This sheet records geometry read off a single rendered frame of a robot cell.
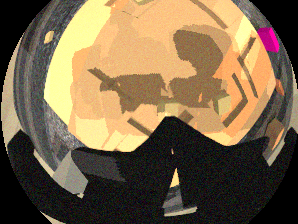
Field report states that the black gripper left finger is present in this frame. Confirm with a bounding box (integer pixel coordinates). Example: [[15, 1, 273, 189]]
[[71, 115, 177, 208]]

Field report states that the magenta block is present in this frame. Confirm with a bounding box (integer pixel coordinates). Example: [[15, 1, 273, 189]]
[[257, 27, 279, 52]]

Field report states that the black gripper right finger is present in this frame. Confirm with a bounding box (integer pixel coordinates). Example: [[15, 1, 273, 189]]
[[170, 115, 270, 209]]

